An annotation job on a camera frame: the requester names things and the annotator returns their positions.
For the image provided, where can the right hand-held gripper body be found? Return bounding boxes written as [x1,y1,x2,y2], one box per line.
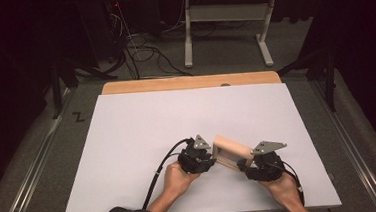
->
[250,138,290,184]

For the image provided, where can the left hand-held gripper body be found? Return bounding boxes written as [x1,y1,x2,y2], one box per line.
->
[176,133,214,176]

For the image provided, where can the wooden picture frame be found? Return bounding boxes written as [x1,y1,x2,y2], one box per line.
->
[210,131,261,174]

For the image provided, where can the person's left hand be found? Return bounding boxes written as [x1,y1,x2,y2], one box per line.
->
[161,160,203,201]

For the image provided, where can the person's right hand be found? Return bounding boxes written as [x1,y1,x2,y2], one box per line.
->
[258,172,301,204]

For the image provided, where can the white table sheet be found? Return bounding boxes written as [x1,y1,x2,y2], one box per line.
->
[53,78,343,212]

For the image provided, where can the black metal stand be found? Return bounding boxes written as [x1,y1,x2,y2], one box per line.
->
[47,53,122,121]
[274,46,342,117]

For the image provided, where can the dark device with red light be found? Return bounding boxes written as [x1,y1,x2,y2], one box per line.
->
[105,0,129,57]

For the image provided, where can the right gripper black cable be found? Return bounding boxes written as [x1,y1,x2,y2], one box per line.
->
[279,158,306,208]

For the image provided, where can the metal floor rail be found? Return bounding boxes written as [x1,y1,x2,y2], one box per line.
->
[0,88,85,212]
[310,76,376,212]

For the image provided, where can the black floor cable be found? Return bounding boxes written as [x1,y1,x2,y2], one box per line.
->
[122,32,194,82]

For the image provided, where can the thin white cable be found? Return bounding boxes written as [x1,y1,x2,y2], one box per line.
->
[115,2,143,64]

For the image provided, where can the white metal desk frame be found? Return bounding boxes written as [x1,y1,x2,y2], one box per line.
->
[180,0,283,74]

